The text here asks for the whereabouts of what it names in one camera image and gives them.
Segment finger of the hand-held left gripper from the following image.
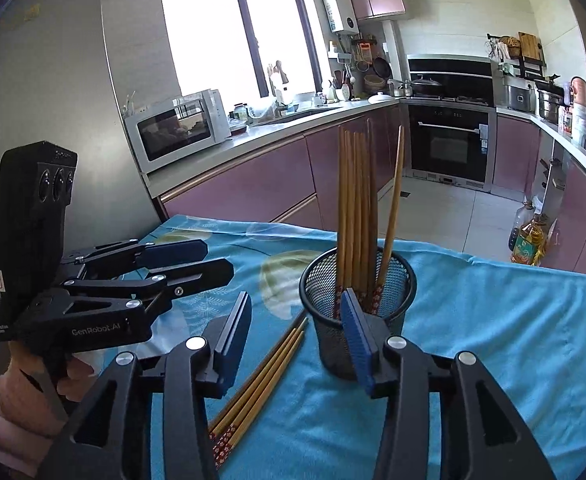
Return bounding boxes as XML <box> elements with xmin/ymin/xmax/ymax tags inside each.
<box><xmin>62</xmin><ymin>239</ymin><xmax>209</xmax><ymax>282</ymax></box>
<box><xmin>62</xmin><ymin>258</ymin><xmax>235</xmax><ymax>314</ymax></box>

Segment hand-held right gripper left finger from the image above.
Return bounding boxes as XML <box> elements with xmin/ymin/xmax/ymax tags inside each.
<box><xmin>38</xmin><ymin>290</ymin><xmax>253</xmax><ymax>480</ymax></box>

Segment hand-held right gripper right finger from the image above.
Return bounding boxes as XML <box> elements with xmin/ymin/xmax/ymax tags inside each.
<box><xmin>339</xmin><ymin>287</ymin><xmax>556</xmax><ymax>480</ymax></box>

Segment black mesh utensil holder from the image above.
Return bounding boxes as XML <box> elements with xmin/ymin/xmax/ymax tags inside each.
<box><xmin>299</xmin><ymin>246</ymin><xmax>418</xmax><ymax>382</ymax></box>

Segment bundle of wooden chopsticks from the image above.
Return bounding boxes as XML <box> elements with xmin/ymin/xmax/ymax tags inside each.
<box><xmin>208</xmin><ymin>119</ymin><xmax>407</xmax><ymax>469</ymax></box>

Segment person's left hand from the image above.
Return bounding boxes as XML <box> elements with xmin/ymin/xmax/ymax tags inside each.
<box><xmin>0</xmin><ymin>345</ymin><xmax>101</xmax><ymax>438</ymax></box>

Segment pink base cabinets with sink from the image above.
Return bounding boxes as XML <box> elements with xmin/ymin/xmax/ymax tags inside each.
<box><xmin>148</xmin><ymin>100</ymin><xmax>410</xmax><ymax>233</ymax></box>

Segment blue floral tablecloth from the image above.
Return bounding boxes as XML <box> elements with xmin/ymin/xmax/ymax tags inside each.
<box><xmin>73</xmin><ymin>214</ymin><xmax>586</xmax><ymax>480</ymax></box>

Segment white microwave oven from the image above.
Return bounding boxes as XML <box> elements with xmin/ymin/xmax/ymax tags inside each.
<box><xmin>124</xmin><ymin>89</ymin><xmax>232</xmax><ymax>175</ymax></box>

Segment grey refrigerator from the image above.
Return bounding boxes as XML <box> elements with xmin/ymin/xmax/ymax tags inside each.
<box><xmin>0</xmin><ymin>0</ymin><xmax>163</xmax><ymax>311</ymax></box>

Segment yellow cooking oil bottle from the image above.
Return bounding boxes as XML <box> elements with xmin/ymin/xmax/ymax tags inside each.
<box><xmin>516</xmin><ymin>219</ymin><xmax>547</xmax><ymax>267</ymax></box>

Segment black built-in oven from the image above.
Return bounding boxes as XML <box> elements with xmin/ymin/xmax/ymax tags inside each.
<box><xmin>407</xmin><ymin>102</ymin><xmax>497</xmax><ymax>194</ymax></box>

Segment kitchen window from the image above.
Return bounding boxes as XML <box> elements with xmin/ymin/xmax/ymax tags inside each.
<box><xmin>158</xmin><ymin>0</ymin><xmax>324</xmax><ymax>99</ymax></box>

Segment black wok with lid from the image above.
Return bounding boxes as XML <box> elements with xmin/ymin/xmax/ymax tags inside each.
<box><xmin>410</xmin><ymin>74</ymin><xmax>445</xmax><ymax>97</ymax></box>

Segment black range hood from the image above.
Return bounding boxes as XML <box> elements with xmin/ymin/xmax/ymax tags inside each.
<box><xmin>406</xmin><ymin>54</ymin><xmax>494</xmax><ymax>101</ymax></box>

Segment silver rice cooker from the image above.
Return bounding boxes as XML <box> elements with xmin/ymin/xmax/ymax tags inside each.
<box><xmin>502</xmin><ymin>77</ymin><xmax>537</xmax><ymax>113</ymax></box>

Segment white water heater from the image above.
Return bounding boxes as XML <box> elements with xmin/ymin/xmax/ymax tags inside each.
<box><xmin>321</xmin><ymin>0</ymin><xmax>360</xmax><ymax>35</ymax></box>

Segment steel stock pot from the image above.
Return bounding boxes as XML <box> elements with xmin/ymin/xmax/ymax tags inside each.
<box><xmin>537</xmin><ymin>87</ymin><xmax>564</xmax><ymax>124</ymax></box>

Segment white canister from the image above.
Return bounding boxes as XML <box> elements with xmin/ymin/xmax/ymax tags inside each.
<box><xmin>572</xmin><ymin>102</ymin><xmax>586</xmax><ymax>149</ymax></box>

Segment pink thermos jug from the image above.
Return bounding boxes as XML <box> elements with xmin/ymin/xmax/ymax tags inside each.
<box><xmin>568</xmin><ymin>76</ymin><xmax>586</xmax><ymax>111</ymax></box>

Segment wooden cutting board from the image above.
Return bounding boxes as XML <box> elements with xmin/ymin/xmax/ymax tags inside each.
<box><xmin>518</xmin><ymin>31</ymin><xmax>542</xmax><ymax>64</ymax></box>

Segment black wall rack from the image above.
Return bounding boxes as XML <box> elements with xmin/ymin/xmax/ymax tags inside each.
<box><xmin>487</xmin><ymin>34</ymin><xmax>547</xmax><ymax>79</ymax></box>

